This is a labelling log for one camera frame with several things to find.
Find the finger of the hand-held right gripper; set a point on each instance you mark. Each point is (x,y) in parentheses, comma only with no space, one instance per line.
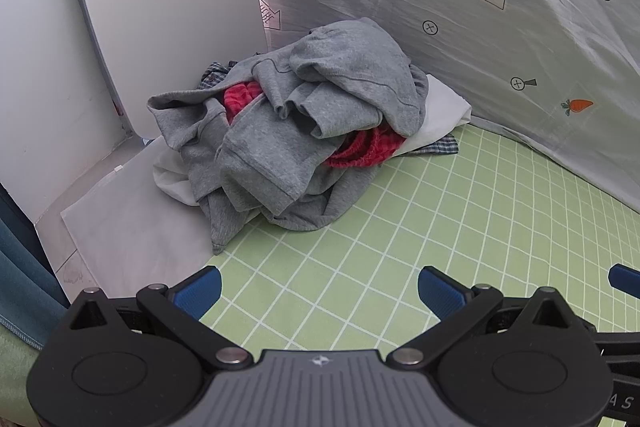
(626,281)

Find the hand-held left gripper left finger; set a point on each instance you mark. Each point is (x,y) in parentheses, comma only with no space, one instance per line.
(200,294)

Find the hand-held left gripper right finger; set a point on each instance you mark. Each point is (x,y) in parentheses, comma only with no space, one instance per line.
(440,294)

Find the grey zip hoodie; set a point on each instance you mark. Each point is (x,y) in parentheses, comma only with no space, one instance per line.
(350,72)

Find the grey garment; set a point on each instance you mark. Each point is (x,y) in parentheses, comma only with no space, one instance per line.
(320,207)

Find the blue plaid shirt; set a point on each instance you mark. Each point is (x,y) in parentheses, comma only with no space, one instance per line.
(435,146)

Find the red checked pants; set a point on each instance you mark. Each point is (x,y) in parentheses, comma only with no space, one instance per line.
(360,152)

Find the teal curtain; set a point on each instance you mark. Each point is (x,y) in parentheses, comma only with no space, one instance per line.
(25,277)

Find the white cloth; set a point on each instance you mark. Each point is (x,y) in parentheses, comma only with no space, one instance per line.
(445,112)

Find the grey carrot printed sheet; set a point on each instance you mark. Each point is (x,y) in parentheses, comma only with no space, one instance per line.
(450,7)

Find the white curved board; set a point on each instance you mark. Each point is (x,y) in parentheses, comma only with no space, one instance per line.
(175,7)

